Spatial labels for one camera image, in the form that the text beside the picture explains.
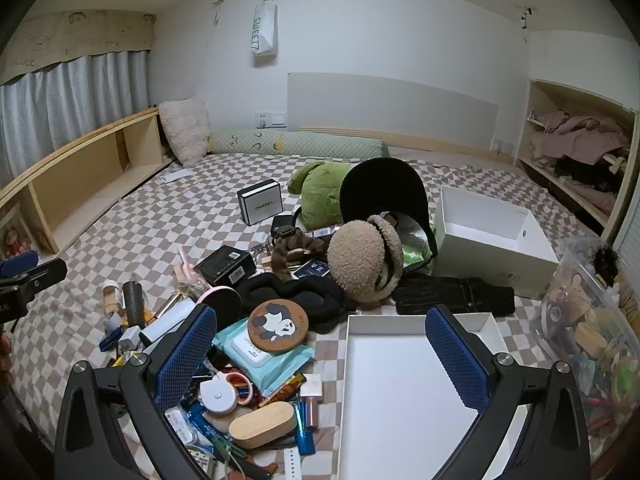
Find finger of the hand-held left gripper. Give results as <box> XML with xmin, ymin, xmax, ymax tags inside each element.
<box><xmin>7</xmin><ymin>258</ymin><xmax>68</xmax><ymax>298</ymax></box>
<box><xmin>0</xmin><ymin>251</ymin><xmax>39</xmax><ymax>279</ymax></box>

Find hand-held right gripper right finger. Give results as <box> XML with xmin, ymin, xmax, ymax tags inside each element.
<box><xmin>425</xmin><ymin>305</ymin><xmax>591</xmax><ymax>480</ymax></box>

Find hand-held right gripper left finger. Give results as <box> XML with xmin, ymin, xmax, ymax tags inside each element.
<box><xmin>54</xmin><ymin>304</ymin><xmax>218</xmax><ymax>480</ymax></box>

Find white round tape measure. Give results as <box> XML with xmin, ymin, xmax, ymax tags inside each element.
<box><xmin>199</xmin><ymin>377</ymin><xmax>239</xmax><ymax>415</ymax></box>

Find orange handled scissors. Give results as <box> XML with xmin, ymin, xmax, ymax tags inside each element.
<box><xmin>220</xmin><ymin>370</ymin><xmax>255</xmax><ymax>407</ymax></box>

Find white shallow box tray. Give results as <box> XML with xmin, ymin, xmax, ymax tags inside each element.
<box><xmin>336</xmin><ymin>311</ymin><xmax>537</xmax><ymax>480</ymax></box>

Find round cork panda coaster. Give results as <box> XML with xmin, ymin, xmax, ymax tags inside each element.
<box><xmin>248</xmin><ymin>298</ymin><xmax>311</xmax><ymax>356</ymax></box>

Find person's left hand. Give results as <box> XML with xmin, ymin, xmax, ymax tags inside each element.
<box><xmin>0</xmin><ymin>332</ymin><xmax>13</xmax><ymax>387</ymax></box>

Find small red doll toy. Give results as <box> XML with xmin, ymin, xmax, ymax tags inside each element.
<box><xmin>2</xmin><ymin>229</ymin><xmax>29</xmax><ymax>261</ymax></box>

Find white handheld appliance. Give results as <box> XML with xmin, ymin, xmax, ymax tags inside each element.
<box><xmin>139</xmin><ymin>299</ymin><xmax>199</xmax><ymax>346</ymax></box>

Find white charger plug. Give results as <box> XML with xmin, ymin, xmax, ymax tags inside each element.
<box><xmin>118</xmin><ymin>324</ymin><xmax>146</xmax><ymax>354</ymax></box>

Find pink round mirror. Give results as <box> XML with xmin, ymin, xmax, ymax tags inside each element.
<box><xmin>177</xmin><ymin>244</ymin><xmax>244</xmax><ymax>331</ymax></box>

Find black gloves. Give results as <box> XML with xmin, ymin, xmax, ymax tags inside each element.
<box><xmin>394</xmin><ymin>275</ymin><xmax>516</xmax><ymax>319</ymax></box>

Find beige small bottle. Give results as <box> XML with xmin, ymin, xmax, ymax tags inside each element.
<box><xmin>103</xmin><ymin>283</ymin><xmax>124</xmax><ymax>319</ymax></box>

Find dark grey cylinder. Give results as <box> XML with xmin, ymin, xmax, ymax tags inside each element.
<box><xmin>123</xmin><ymin>281</ymin><xmax>146</xmax><ymax>329</ymax></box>

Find light blue wet wipes pack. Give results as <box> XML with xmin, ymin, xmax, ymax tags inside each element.
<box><xmin>212</xmin><ymin>317</ymin><xmax>316</xmax><ymax>397</ymax></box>

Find black barcode box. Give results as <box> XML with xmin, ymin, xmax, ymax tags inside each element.
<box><xmin>193</xmin><ymin>247</ymin><xmax>257</xmax><ymax>286</ymax></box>

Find yellow orange printed pack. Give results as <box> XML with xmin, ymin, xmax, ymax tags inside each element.
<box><xmin>257</xmin><ymin>373</ymin><xmax>307</xmax><ymax>408</ymax></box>

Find wooden oval case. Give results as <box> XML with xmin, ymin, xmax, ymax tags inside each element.
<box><xmin>228</xmin><ymin>401</ymin><xmax>296</xmax><ymax>450</ymax></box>

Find white deep box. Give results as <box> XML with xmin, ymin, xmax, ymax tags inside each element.
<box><xmin>432</xmin><ymin>184</ymin><xmax>560</xmax><ymax>301</ymax></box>

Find green packet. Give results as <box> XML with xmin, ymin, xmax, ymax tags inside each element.
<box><xmin>399</xmin><ymin>244</ymin><xmax>436</xmax><ymax>271</ymax></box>

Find wooden bedside shelf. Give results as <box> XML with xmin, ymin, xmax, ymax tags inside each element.
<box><xmin>0</xmin><ymin>107</ymin><xmax>172</xmax><ymax>257</ymax></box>

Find clear plastic storage bin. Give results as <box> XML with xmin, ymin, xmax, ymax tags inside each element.
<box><xmin>529</xmin><ymin>239</ymin><xmax>640</xmax><ymax>467</ymax></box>

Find small white block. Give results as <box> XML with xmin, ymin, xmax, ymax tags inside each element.
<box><xmin>299</xmin><ymin>373</ymin><xmax>324</xmax><ymax>399</ymax></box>

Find black sleep mask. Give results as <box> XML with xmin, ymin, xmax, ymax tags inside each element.
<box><xmin>239</xmin><ymin>272</ymin><xmax>359</xmax><ymax>335</ymax></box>

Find beige fleece earmuffs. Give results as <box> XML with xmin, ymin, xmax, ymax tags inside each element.
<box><xmin>327</xmin><ymin>214</ymin><xmax>405</xmax><ymax>304</ymax></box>

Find pile of small colourful tubes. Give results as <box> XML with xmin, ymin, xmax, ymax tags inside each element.
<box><xmin>99</xmin><ymin>317</ymin><xmax>322</xmax><ymax>480</ymax></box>

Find navy blue card box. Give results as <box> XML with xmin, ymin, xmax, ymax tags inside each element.
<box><xmin>292</xmin><ymin>259</ymin><xmax>331</xmax><ymax>281</ymax></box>

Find brown fur headband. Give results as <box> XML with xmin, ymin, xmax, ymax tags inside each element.
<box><xmin>269</xmin><ymin>232</ymin><xmax>329</xmax><ymax>281</ymax></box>

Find white black-trimmed perfume box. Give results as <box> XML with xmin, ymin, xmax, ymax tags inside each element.
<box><xmin>236</xmin><ymin>178</ymin><xmax>284</xmax><ymax>226</ymax></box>

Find grey blue curtain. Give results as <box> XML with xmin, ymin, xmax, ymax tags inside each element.
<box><xmin>0</xmin><ymin>49</ymin><xmax>152</xmax><ymax>187</ymax></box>

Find black cap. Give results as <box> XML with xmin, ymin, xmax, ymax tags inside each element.
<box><xmin>338</xmin><ymin>157</ymin><xmax>439</xmax><ymax>261</ymax></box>

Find fluffy cream pillow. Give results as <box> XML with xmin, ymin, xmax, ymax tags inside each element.
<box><xmin>158</xmin><ymin>98</ymin><xmax>210</xmax><ymax>167</ymax></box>

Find green plush toy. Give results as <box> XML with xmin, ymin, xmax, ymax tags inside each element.
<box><xmin>287</xmin><ymin>160</ymin><xmax>359</xmax><ymax>231</ymax></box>

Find pile of dark clothes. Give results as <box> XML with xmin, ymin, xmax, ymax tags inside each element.
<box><xmin>552</xmin><ymin>152</ymin><xmax>627</xmax><ymax>194</ymax></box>

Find beige cartoon valance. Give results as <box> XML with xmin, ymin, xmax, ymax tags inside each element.
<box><xmin>0</xmin><ymin>9</ymin><xmax>157</xmax><ymax>87</ymax></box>

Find wooden wardrobe shelf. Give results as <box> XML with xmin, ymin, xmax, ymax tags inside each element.
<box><xmin>514</xmin><ymin>78</ymin><xmax>640</xmax><ymax>242</ymax></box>

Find long green bolster pillow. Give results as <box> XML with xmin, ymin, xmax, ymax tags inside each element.
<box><xmin>207</xmin><ymin>129</ymin><xmax>391</xmax><ymax>159</ymax></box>

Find pile of pink clothes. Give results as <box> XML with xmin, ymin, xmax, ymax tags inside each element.
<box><xmin>529</xmin><ymin>109</ymin><xmax>632</xmax><ymax>162</ymax></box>

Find white headboard panel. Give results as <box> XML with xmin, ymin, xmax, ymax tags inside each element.
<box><xmin>287</xmin><ymin>72</ymin><xmax>500</xmax><ymax>139</ymax></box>

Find hanging white paper bag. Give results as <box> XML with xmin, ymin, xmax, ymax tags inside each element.
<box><xmin>249</xmin><ymin>0</ymin><xmax>278</xmax><ymax>59</ymax></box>

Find clear bag of hair ties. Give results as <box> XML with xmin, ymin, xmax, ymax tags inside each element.
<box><xmin>174</xmin><ymin>279</ymin><xmax>206</xmax><ymax>301</ymax></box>

